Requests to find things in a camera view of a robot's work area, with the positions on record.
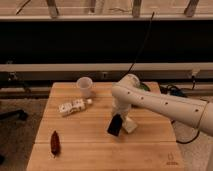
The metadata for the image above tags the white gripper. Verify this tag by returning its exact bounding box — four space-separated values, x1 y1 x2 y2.
111 99 131 121

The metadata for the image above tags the black eraser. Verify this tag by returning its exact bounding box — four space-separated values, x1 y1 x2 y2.
107 114 123 136

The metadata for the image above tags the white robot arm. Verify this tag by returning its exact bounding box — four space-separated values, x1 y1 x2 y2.
111 74 213 137

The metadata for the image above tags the white sponge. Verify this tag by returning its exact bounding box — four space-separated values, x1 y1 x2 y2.
122 117 138 134

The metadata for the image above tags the green bowl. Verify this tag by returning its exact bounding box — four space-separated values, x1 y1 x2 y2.
139 82 151 92

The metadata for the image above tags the clear plastic cup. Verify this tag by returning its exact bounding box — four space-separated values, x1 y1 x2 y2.
76 77 93 98

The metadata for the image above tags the white plastic bottle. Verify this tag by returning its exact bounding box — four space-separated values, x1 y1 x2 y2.
58 98 93 117

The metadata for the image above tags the dark red chili pepper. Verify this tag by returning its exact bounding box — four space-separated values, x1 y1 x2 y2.
50 131 60 156

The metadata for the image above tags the black chair base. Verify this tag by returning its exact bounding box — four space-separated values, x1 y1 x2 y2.
0 110 28 121

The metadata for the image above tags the thin black cable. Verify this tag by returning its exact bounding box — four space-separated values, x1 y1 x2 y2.
120 11 156 81

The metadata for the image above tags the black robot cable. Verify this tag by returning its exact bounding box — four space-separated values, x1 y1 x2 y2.
159 75 201 145

